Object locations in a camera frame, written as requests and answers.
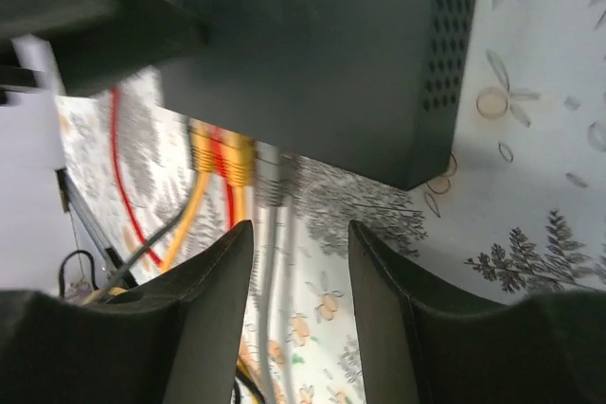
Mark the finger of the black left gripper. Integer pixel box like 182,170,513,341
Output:
1,0,205,97

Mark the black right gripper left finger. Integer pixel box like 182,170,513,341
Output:
113,220,254,403

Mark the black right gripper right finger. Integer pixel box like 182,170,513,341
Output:
348,220,521,403

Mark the black ethernet cable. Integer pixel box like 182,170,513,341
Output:
92,214,186,304

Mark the dark grey network switch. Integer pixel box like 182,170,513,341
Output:
160,0,475,190

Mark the loose red ethernet cable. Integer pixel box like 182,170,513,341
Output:
111,86,165,269

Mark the grey ethernet cable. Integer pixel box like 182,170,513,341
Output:
253,146,299,404

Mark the yellow ethernet cable lower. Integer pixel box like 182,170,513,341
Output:
226,133,257,225

